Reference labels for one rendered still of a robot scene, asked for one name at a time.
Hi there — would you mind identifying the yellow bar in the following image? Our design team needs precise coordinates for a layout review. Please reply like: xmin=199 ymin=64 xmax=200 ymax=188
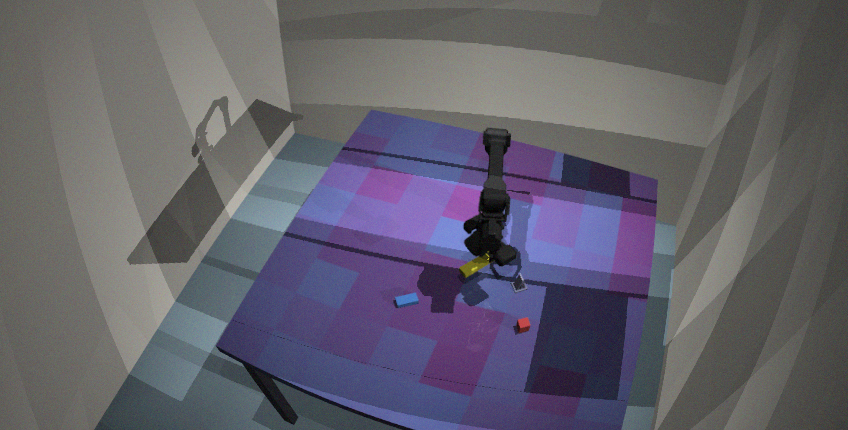
xmin=459 ymin=253 xmax=491 ymax=278

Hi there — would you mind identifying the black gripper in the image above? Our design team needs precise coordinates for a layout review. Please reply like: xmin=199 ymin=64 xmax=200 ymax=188
xmin=464 ymin=215 xmax=517 ymax=267

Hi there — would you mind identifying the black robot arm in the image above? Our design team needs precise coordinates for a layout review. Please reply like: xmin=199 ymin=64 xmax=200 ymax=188
xmin=464 ymin=128 xmax=511 ymax=257

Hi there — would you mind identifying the blue rectangular block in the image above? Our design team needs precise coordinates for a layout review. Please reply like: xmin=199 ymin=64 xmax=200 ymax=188
xmin=395 ymin=292 xmax=419 ymax=308

